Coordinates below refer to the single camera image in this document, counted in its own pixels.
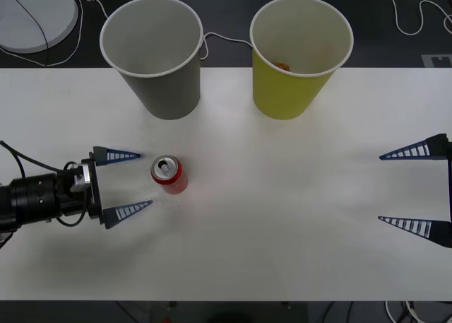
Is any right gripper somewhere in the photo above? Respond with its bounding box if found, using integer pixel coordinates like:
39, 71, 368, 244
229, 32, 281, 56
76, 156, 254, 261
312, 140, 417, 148
377, 133, 452, 249

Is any grey plastic waste bin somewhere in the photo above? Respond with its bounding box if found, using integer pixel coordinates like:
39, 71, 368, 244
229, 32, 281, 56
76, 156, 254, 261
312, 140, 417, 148
99, 0, 205, 121

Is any yellow-green plastic waste bin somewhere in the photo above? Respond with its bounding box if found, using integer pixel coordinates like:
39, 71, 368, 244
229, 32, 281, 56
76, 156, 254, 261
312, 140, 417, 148
249, 0, 355, 121

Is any red drink can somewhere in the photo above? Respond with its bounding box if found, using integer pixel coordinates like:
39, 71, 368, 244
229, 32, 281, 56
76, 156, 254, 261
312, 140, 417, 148
150, 155, 189, 196

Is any white cable bundle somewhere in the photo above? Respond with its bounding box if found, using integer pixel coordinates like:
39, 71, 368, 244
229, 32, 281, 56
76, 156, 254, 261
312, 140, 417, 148
383, 300, 427, 323

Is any looping white cable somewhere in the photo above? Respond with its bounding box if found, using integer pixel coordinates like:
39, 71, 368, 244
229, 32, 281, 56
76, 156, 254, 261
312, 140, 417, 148
386, 0, 452, 36

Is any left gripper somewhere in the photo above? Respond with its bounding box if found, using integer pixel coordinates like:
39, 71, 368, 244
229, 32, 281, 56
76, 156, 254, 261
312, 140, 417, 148
56, 146, 154, 230

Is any thin white cable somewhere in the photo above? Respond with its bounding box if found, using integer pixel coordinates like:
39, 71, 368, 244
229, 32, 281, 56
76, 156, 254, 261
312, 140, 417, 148
0, 0, 85, 69

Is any thin black cable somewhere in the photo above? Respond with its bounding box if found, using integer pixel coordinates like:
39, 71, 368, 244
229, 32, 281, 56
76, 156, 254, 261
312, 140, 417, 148
7, 0, 51, 68

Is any round grey base plate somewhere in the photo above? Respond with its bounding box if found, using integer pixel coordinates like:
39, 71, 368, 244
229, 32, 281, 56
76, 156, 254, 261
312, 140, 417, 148
0, 0, 81, 54

